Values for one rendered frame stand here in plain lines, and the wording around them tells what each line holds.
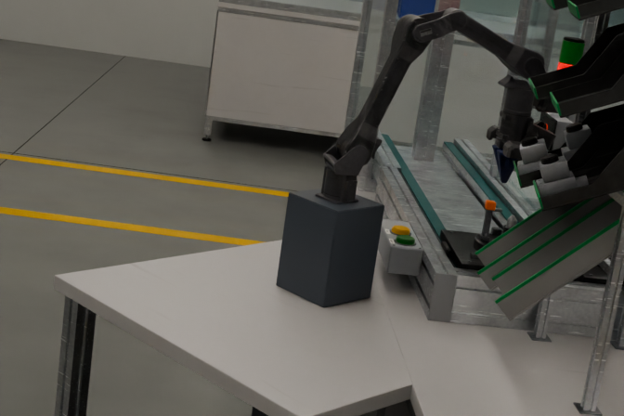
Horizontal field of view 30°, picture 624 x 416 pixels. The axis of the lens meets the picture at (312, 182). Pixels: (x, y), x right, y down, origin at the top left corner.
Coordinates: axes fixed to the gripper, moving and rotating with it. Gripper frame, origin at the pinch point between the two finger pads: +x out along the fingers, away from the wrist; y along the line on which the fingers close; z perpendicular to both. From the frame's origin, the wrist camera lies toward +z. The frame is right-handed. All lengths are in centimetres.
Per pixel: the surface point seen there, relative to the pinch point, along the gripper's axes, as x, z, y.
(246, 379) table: 29, -53, -53
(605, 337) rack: 15, 6, -54
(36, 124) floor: 121, -155, 498
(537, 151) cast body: -10.2, -4.1, -30.5
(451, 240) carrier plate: 18.4, -7.7, 4.1
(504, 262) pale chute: 10.3, -7.0, -33.2
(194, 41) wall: 102, -61, 812
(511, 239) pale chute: 9.3, -2.8, -21.2
